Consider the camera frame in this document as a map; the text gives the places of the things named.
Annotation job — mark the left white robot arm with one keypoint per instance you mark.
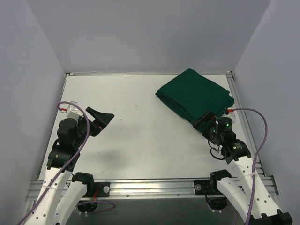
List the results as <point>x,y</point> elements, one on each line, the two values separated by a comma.
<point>61,190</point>

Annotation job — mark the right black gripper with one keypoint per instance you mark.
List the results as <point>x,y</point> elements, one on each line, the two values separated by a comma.
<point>204,122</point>

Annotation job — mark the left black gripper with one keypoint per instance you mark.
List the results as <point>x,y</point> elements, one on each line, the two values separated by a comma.
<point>94,126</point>

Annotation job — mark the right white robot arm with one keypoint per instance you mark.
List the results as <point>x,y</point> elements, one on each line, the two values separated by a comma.
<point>250,198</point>

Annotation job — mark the green surgical drape cloth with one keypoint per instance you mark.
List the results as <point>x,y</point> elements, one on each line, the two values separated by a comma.
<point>191,95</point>

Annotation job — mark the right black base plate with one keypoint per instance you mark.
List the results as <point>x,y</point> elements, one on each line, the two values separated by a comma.
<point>203,187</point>

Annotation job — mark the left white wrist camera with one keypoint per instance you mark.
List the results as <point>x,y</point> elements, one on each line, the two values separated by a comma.
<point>73,112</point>

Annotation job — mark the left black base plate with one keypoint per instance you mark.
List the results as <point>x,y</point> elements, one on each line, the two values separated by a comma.
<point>99,189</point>

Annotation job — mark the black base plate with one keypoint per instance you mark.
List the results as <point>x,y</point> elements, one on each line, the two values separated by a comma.
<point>99,189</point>
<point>203,187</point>

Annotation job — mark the aluminium front rail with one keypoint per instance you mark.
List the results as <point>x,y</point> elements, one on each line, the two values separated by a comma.
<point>150,189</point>

